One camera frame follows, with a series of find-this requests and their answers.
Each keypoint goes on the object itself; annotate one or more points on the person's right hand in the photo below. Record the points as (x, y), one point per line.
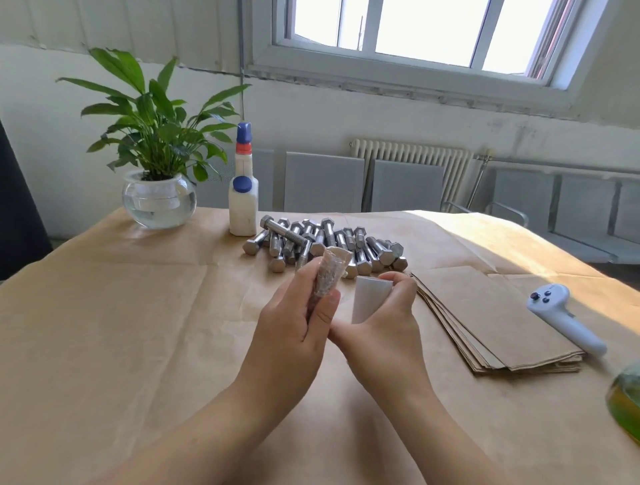
(385, 345)

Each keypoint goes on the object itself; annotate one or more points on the person's left hand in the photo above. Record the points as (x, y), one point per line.
(285, 345)

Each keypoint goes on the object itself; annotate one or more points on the white cling film roll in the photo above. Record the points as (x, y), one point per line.
(370, 298)

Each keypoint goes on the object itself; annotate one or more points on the pile of steel bolts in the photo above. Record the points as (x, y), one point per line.
(300, 238)

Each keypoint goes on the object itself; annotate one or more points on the stack of brown paper sheets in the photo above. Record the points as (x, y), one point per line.
(500, 320)

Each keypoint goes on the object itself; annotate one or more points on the green spray bottle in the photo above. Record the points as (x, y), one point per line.
(627, 405)

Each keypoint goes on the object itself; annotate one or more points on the white glue bottle blue cap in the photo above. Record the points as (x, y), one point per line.
(243, 205)

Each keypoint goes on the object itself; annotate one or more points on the grey chair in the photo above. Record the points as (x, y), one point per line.
(600, 220)
(265, 180)
(408, 187)
(520, 200)
(325, 183)

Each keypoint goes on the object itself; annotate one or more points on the white handheld controller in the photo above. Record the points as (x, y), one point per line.
(560, 310)

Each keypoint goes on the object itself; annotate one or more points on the large brown paper table cover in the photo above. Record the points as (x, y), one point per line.
(100, 320)

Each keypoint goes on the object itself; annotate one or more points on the white radiator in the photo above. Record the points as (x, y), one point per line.
(410, 158)

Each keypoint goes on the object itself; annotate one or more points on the round glass vase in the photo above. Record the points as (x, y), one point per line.
(158, 203)

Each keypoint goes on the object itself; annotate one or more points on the green leafy plant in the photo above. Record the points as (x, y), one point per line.
(155, 125)

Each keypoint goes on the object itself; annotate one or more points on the black trash bin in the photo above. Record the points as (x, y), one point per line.
(18, 220)

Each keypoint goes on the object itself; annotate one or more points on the white framed window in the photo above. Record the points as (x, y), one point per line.
(430, 40)

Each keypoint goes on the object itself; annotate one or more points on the white vertical blind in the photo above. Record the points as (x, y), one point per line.
(110, 25)

